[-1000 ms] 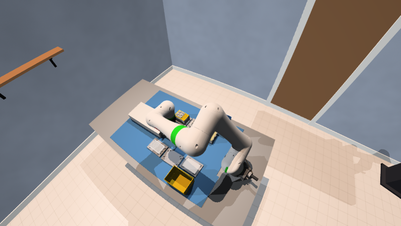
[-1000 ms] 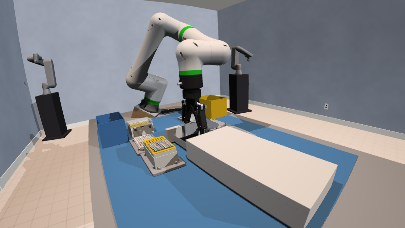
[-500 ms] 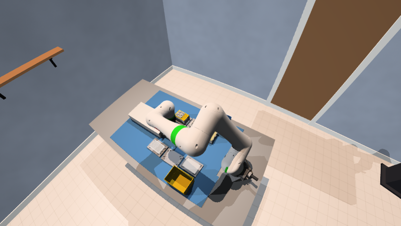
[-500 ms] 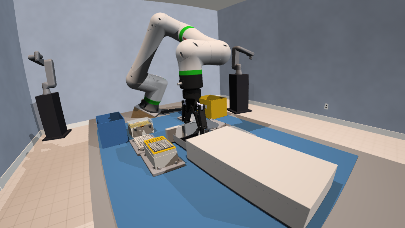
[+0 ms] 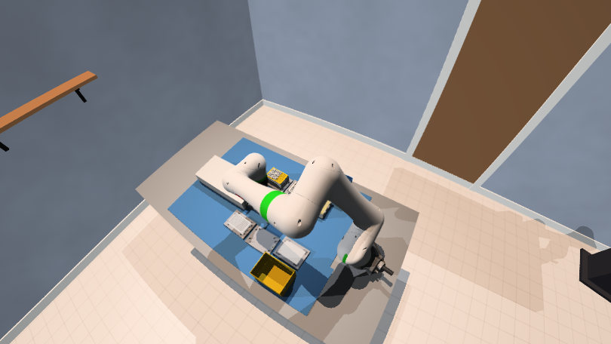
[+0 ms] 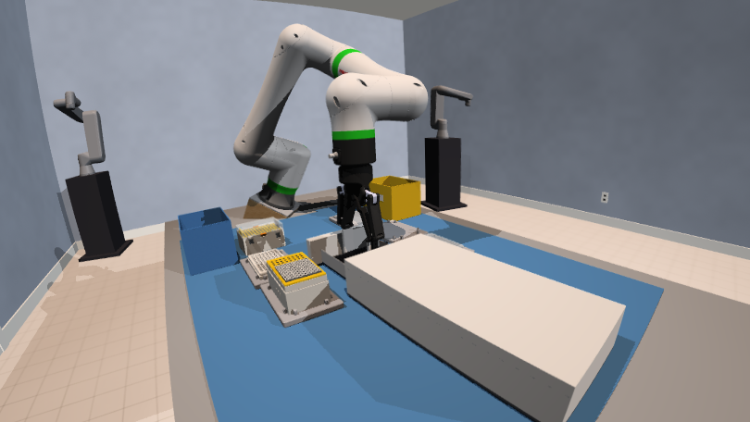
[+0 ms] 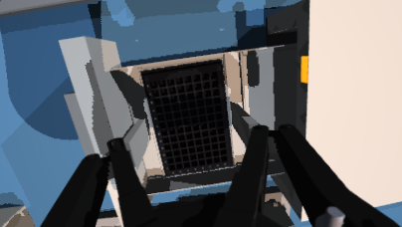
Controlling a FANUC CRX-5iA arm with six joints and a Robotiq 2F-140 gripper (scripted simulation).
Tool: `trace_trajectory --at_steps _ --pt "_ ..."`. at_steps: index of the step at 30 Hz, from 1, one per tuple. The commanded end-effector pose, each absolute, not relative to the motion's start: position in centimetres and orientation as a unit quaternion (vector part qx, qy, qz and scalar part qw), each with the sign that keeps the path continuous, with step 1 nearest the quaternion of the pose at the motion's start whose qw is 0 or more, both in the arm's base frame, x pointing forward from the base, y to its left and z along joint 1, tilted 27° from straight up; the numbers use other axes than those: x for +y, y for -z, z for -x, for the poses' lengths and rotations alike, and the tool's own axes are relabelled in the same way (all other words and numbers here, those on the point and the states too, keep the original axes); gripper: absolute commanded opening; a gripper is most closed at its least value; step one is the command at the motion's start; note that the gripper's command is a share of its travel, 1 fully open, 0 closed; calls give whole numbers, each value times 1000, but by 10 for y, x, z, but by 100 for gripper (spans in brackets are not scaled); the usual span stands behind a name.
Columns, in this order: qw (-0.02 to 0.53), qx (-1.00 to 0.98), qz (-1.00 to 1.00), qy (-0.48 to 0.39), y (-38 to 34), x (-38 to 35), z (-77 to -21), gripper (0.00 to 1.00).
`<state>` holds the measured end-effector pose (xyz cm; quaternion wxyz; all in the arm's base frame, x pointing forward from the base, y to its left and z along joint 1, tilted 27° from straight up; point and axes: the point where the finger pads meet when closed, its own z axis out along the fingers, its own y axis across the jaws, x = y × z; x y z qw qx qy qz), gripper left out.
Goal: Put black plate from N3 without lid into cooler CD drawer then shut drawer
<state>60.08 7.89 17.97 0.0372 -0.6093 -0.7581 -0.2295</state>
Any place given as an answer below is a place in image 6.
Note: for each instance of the blue flat mat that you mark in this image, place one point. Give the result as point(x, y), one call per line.
point(351, 366)

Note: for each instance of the dark blue open-top bin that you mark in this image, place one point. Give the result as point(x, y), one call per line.
point(208, 247)

